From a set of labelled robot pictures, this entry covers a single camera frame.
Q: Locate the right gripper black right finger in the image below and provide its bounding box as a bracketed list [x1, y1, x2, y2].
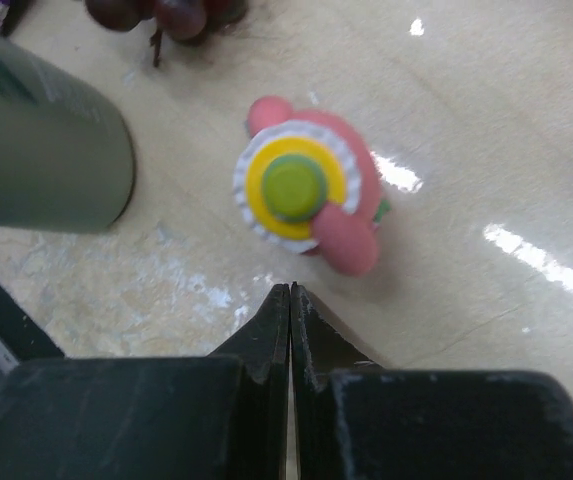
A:
[290, 284, 573, 479]

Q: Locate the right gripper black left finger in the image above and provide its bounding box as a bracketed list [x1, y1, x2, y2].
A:
[0, 284, 290, 479]

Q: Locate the pink toy with green centre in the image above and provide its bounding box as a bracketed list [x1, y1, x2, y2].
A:
[233, 96, 390, 276]

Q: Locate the dark red grape bunch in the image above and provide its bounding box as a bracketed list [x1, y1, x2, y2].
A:
[83, 0, 248, 68]

